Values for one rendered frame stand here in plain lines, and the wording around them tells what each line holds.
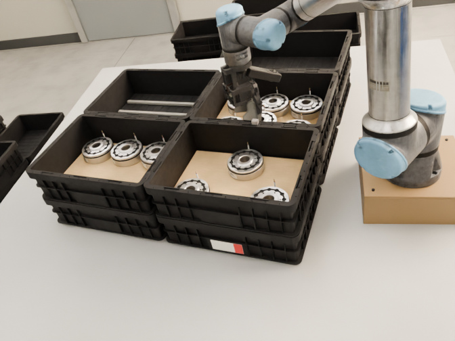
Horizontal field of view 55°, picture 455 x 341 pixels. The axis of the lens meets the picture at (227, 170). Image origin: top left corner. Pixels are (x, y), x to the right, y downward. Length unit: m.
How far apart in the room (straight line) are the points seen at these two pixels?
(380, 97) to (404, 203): 0.35
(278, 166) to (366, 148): 0.32
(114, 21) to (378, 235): 3.84
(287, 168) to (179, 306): 0.47
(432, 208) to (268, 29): 0.61
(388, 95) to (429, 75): 0.93
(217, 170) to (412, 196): 0.53
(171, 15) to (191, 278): 3.48
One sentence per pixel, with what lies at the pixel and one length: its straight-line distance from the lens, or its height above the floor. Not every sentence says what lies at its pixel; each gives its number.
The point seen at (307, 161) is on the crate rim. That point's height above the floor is 0.93.
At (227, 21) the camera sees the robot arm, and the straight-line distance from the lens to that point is 1.19.
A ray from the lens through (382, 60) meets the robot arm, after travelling 0.93.
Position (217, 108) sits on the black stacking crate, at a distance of 1.50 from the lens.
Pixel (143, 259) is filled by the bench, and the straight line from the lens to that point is 1.29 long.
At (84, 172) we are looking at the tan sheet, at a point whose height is 0.83.
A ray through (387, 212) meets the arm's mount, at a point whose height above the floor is 0.75.
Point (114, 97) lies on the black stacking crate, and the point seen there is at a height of 0.89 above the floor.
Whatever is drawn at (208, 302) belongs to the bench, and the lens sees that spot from 1.15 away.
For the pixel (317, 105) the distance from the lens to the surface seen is 1.43.
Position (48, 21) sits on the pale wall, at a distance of 5.04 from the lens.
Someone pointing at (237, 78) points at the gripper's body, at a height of 1.03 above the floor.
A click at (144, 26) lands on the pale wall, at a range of 4.57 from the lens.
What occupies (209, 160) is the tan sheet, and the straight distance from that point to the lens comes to 1.32.
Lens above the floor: 1.64
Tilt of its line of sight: 40 degrees down
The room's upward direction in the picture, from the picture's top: 13 degrees counter-clockwise
